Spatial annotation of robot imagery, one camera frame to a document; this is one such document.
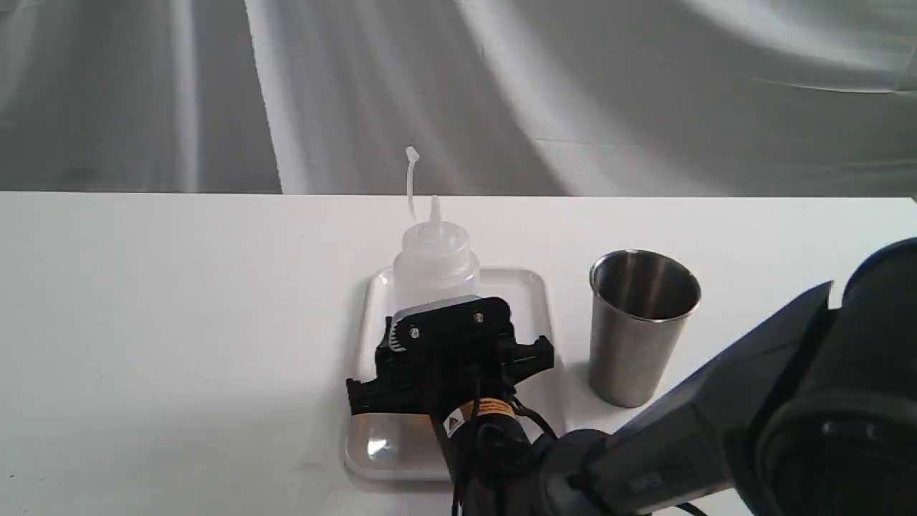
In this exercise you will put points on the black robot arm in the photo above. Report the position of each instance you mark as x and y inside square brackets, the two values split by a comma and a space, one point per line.
[810, 413]

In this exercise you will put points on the white plastic tray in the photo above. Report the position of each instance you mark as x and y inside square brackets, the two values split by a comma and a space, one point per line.
[404, 447]

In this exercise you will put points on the translucent squeeze bottle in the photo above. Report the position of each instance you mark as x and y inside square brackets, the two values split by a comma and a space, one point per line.
[436, 261]

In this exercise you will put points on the grey backdrop cloth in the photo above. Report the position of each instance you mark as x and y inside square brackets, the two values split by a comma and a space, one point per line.
[534, 98]

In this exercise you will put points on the stainless steel cup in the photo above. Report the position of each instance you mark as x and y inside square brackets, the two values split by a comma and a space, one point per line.
[640, 303]

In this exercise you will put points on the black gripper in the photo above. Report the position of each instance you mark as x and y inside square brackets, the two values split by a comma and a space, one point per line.
[434, 379]

